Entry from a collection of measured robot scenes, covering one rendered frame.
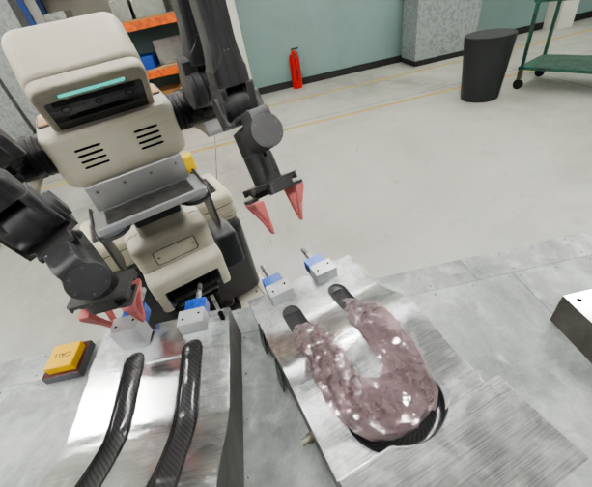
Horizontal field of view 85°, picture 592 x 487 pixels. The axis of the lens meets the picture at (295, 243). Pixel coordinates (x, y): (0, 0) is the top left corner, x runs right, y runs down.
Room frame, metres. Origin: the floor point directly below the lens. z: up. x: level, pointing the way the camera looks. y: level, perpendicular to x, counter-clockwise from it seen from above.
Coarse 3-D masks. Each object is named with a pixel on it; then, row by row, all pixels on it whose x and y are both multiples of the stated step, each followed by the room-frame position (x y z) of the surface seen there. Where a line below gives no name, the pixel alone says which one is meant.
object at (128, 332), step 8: (144, 288) 0.52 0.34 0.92; (144, 296) 0.50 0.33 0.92; (136, 304) 0.47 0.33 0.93; (144, 304) 0.46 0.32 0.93; (120, 320) 0.42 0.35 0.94; (128, 320) 0.42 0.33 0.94; (136, 320) 0.41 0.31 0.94; (112, 328) 0.41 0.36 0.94; (120, 328) 0.40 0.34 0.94; (128, 328) 0.40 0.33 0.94; (136, 328) 0.40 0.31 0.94; (144, 328) 0.42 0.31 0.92; (112, 336) 0.39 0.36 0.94; (120, 336) 0.40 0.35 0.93; (128, 336) 0.40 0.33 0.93; (136, 336) 0.40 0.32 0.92; (144, 336) 0.40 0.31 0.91; (120, 344) 0.39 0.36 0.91; (128, 344) 0.40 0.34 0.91; (136, 344) 0.40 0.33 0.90; (144, 344) 0.40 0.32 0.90
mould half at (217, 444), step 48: (192, 336) 0.40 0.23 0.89; (240, 336) 0.44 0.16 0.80; (96, 384) 0.34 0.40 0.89; (144, 384) 0.32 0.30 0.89; (240, 384) 0.33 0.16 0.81; (96, 432) 0.26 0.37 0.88; (144, 432) 0.24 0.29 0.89; (240, 432) 0.24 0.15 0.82; (48, 480) 0.19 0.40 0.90; (144, 480) 0.16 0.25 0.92; (192, 480) 0.15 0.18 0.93; (240, 480) 0.17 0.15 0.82
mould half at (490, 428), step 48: (384, 288) 0.43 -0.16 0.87; (288, 336) 0.37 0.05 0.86; (336, 336) 0.33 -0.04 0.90; (432, 336) 0.30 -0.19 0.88; (288, 384) 0.28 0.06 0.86; (480, 384) 0.21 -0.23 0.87; (336, 432) 0.19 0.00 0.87; (480, 432) 0.14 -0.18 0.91; (528, 432) 0.13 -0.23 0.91; (336, 480) 0.13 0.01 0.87; (384, 480) 0.11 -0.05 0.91; (432, 480) 0.10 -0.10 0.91; (480, 480) 0.09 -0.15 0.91; (528, 480) 0.09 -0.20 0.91
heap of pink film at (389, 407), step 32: (352, 320) 0.35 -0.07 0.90; (384, 320) 0.32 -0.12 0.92; (320, 352) 0.28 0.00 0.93; (384, 352) 0.27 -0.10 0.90; (416, 352) 0.27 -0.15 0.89; (320, 384) 0.25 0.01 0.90; (352, 384) 0.24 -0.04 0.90; (384, 384) 0.23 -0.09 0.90; (416, 384) 0.22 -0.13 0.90; (352, 416) 0.20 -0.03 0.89; (384, 416) 0.19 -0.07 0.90; (416, 416) 0.18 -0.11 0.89
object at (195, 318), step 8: (200, 288) 0.52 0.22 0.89; (200, 296) 0.49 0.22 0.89; (192, 304) 0.46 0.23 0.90; (200, 304) 0.46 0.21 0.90; (208, 304) 0.47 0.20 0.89; (184, 312) 0.43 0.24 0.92; (192, 312) 0.43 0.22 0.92; (200, 312) 0.43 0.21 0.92; (184, 320) 0.42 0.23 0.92; (192, 320) 0.41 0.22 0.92; (200, 320) 0.41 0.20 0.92; (208, 320) 0.43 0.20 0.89; (184, 328) 0.40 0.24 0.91; (192, 328) 0.40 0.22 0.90; (200, 328) 0.41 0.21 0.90
